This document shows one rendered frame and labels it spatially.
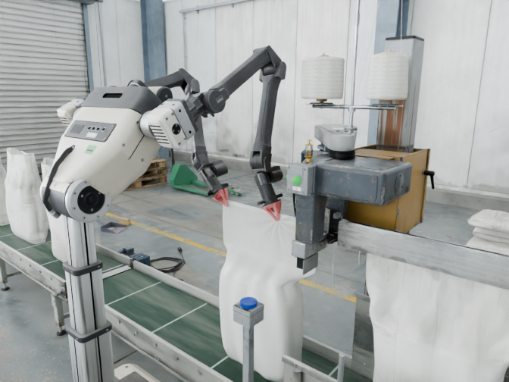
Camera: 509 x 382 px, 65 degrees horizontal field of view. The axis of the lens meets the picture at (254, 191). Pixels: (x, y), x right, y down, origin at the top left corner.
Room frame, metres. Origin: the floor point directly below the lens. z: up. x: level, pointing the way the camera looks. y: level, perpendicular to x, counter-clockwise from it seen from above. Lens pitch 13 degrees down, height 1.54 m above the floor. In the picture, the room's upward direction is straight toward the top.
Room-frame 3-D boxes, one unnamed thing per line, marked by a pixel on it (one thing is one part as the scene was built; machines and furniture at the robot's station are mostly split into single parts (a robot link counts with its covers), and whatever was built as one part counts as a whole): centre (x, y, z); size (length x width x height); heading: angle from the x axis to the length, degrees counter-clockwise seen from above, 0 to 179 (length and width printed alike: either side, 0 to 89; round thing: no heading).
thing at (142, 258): (2.76, 0.92, 0.35); 0.30 x 0.15 x 0.15; 51
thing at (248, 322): (1.25, 0.02, 0.81); 0.08 x 0.08 x 0.06; 51
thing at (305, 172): (1.24, -0.15, 1.28); 0.08 x 0.05 x 0.09; 51
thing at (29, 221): (3.15, 1.88, 0.74); 0.47 x 0.22 x 0.72; 52
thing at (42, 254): (3.13, 1.87, 0.34); 2.21 x 0.39 x 0.09; 51
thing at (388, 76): (1.46, -0.46, 1.61); 0.15 x 0.14 x 0.17; 51
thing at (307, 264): (1.29, -0.18, 0.98); 0.09 x 0.05 x 0.05; 141
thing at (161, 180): (6.83, 2.27, 0.07); 1.20 x 0.82 x 0.14; 139
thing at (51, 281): (3.12, 1.85, 0.35); 2.26 x 0.48 x 0.14; 51
